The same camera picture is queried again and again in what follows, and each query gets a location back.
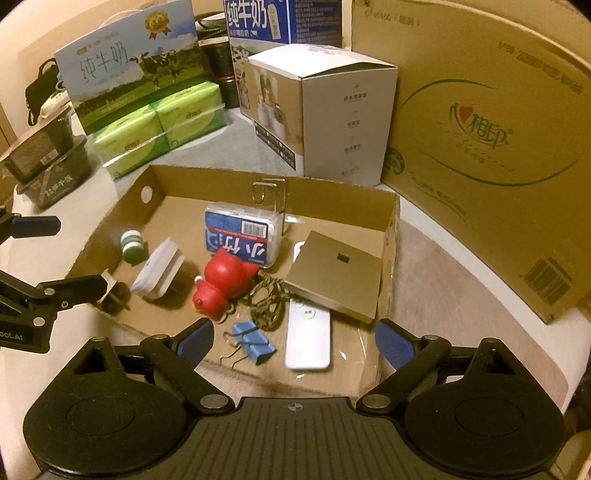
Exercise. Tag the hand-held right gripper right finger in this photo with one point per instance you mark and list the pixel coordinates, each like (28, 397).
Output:
(392, 344)

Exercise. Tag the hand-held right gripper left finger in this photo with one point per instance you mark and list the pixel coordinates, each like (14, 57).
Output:
(198, 341)

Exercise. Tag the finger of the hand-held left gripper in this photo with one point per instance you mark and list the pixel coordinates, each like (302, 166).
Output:
(37, 225)
(74, 288)

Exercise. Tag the blue binder clip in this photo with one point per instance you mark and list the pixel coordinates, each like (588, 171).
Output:
(251, 341)

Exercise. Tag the red toy figure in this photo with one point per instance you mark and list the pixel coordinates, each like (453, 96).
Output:
(226, 277)

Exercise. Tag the green white small roll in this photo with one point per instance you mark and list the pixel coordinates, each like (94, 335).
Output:
(134, 249)

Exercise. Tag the white square night light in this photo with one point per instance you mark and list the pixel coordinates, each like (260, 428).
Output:
(157, 272)

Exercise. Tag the white remote control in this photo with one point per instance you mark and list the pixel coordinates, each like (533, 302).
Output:
(307, 337)

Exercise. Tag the gold square box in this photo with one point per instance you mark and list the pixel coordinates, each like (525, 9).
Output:
(332, 267)

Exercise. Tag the clear plastic floss pick box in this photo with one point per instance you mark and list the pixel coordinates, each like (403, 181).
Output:
(240, 230)

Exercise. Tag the shallow cardboard tray box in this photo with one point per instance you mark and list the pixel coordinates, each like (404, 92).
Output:
(323, 198)

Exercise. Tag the black instant noodle bowl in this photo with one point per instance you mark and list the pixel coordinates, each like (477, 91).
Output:
(60, 180)
(37, 147)

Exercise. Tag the beige brown patterned mat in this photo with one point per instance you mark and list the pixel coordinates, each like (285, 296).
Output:
(443, 295)

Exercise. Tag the grey white striped bag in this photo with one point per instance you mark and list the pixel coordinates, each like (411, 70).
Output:
(55, 104)

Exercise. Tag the black bag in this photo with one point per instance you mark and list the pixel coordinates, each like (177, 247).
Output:
(39, 97)

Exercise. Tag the green tissue pack bundle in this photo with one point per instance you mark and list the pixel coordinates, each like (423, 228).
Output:
(138, 138)

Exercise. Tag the cow print milk carton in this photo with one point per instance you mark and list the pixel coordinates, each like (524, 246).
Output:
(120, 64)

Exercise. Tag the large brown cardboard box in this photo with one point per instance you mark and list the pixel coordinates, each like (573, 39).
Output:
(485, 138)

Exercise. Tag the white humidifier box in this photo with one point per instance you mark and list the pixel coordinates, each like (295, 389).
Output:
(346, 120)

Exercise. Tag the black container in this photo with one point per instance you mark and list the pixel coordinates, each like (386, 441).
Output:
(217, 60)

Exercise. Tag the dark blue milk carton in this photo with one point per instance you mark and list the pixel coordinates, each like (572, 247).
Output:
(286, 23)

